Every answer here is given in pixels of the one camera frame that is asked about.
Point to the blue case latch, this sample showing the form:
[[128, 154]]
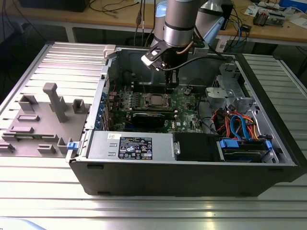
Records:
[[72, 146]]

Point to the green circuit board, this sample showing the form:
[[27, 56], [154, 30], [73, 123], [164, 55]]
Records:
[[277, 18]]

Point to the hard disk in blue carrier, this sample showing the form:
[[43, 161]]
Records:
[[231, 143]]

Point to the grey power supply unit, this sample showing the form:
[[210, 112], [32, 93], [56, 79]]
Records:
[[103, 146]]

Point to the black graphics card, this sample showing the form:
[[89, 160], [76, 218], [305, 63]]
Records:
[[148, 119]]

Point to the white labelled box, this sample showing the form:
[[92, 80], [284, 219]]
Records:
[[221, 45]]

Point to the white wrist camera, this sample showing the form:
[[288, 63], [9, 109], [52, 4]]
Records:
[[149, 62]]

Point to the black drive bay cover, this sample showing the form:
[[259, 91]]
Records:
[[194, 147]]

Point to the green RAM stick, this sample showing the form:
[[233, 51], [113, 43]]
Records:
[[36, 137]]

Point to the round coin battery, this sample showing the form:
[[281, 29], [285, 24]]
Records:
[[188, 90]]

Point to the black power adapter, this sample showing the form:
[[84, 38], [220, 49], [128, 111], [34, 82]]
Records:
[[246, 27]]

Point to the green motherboard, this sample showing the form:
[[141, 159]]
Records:
[[184, 112]]

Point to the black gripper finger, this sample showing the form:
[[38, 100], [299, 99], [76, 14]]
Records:
[[169, 82], [175, 82]]

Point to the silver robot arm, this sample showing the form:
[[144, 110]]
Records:
[[180, 19]]

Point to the black PC case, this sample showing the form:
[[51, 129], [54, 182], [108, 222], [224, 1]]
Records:
[[168, 177]]

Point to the black equipment box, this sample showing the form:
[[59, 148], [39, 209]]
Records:
[[52, 4]]

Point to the wooden desk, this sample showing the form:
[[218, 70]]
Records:
[[79, 18]]

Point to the blue cardboard box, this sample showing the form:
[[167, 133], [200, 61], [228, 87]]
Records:
[[292, 3]]

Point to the silver CPU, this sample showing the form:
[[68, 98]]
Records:
[[156, 100]]

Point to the metal locking lever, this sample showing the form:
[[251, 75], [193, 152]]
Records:
[[144, 86]]

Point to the grey parts rack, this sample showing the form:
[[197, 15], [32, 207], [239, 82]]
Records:
[[45, 124]]

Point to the metal disk bay cage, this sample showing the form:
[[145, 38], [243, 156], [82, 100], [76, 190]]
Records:
[[216, 93]]

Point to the pale blue object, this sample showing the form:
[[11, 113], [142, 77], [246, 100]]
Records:
[[14, 225]]

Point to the CPU socket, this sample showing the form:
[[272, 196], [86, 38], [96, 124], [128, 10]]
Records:
[[145, 100]]

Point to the small grey wrist camera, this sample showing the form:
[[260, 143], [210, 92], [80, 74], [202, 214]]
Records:
[[201, 50]]

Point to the black finned component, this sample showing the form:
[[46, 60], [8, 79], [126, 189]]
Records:
[[260, 19]]

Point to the white paper sheet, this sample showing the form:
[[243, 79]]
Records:
[[298, 22], [251, 10]]

